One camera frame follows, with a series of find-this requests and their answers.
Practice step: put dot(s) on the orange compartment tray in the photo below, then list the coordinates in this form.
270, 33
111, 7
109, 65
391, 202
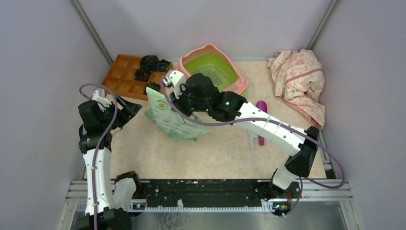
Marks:
120, 78

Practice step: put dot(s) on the cream pink printed jacket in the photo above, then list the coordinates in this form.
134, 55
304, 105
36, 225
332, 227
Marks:
299, 82

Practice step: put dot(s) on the green litter pellets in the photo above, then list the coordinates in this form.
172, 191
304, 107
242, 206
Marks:
216, 74

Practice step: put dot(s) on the green cat litter bag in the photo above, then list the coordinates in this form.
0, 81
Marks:
170, 122

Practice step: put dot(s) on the black part with green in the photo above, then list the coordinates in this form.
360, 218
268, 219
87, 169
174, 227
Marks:
163, 65

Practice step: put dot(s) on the green and pink litter box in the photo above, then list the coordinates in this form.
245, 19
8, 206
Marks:
215, 64

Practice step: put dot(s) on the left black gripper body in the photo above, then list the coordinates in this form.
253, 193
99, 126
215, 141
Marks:
123, 115

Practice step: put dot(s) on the black small part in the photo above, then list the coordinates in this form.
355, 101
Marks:
142, 75

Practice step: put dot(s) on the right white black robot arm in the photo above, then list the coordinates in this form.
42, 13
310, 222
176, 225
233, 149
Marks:
300, 144

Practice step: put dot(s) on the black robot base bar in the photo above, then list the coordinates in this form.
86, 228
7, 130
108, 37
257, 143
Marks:
210, 193

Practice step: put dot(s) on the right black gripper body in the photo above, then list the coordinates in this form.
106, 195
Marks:
185, 102

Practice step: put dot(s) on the black round part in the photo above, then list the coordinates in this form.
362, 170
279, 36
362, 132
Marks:
149, 63

